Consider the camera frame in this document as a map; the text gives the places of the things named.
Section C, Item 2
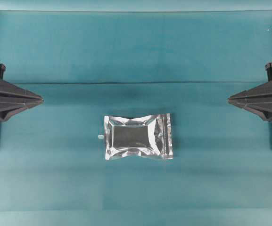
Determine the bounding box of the silver zip bag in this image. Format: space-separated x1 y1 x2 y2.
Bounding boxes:
104 113 173 161

